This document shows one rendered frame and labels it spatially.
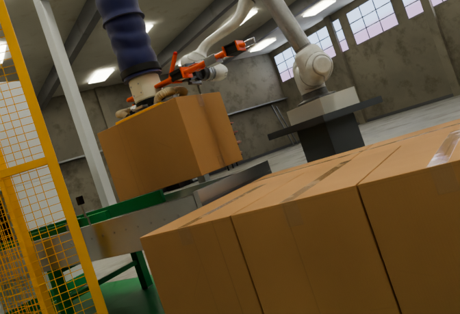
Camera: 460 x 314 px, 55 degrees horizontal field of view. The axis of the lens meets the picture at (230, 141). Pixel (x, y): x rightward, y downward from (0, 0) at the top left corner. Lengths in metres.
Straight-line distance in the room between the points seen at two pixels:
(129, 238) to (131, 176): 0.34
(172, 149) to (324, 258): 1.17
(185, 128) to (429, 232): 1.31
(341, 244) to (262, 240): 0.24
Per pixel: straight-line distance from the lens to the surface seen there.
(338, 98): 2.62
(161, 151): 2.26
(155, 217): 2.17
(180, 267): 1.54
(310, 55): 2.47
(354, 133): 2.70
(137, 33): 2.51
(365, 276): 1.24
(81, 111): 5.45
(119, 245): 2.39
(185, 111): 2.18
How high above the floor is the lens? 0.73
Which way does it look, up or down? 1 degrees up
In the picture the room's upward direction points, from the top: 19 degrees counter-clockwise
